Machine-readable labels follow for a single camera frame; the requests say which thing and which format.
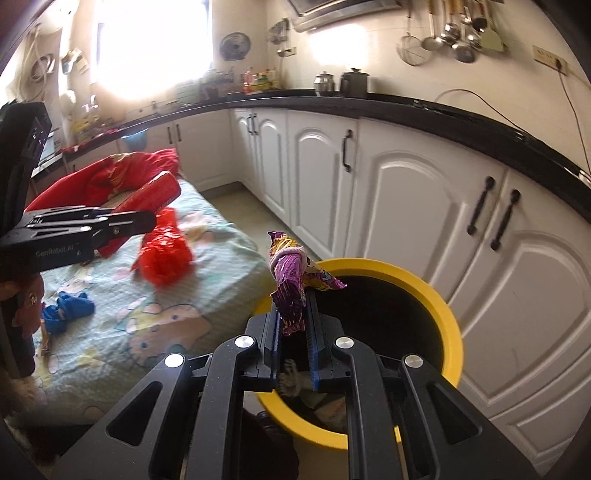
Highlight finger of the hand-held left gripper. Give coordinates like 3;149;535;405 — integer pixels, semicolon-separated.
25;207;119;218
14;211;157;243

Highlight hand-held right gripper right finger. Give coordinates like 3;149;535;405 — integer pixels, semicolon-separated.
305;288;539;480

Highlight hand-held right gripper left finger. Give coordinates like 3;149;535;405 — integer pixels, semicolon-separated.
53;295;289;480

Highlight red plastic bag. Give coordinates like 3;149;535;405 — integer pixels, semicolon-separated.
130;208;194;287

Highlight purple snack wrapper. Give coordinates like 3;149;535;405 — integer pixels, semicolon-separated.
268;231;348;337

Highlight blue plastic bag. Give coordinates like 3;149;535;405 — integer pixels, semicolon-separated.
41;291;95;337

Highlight yellow-rimmed black trash bin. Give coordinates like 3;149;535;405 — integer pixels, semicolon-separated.
252;257;464;450

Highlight person's left forearm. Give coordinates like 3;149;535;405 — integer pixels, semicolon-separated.
0;272;46;379

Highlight red floral blanket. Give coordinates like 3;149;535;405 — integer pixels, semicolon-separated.
25;148;182;259

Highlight blue basin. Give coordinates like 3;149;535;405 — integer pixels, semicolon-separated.
121;130;149;151

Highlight cartoon printed bed sheet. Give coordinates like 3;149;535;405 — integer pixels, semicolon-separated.
28;178;264;425

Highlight window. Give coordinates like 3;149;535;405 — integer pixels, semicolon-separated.
99;0;215;100

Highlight white lower cabinets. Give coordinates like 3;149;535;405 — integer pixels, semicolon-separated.
65;106;591;462

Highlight steel kettle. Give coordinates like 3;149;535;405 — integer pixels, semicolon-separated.
314;71;337;97

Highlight black pot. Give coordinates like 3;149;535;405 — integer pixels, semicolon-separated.
340;68;370;97

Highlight black kitchen countertop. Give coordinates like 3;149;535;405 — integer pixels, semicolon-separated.
60;88;591;222

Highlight large steel ladle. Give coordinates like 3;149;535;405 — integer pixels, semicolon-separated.
452;4;478;64

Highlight green spatula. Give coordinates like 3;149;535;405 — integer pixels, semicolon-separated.
480;14;506;54

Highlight small wall fan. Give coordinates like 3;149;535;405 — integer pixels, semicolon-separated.
218;31;252;61

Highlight looped black cable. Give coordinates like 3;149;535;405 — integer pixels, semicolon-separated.
434;88;527;134

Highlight wire mesh skimmer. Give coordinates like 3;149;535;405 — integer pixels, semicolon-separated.
398;14;432;65

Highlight black power cable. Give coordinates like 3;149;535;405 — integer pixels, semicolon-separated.
558;69;591;171

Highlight beige wall power outlet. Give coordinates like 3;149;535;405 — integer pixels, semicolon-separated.
533;45;570;75

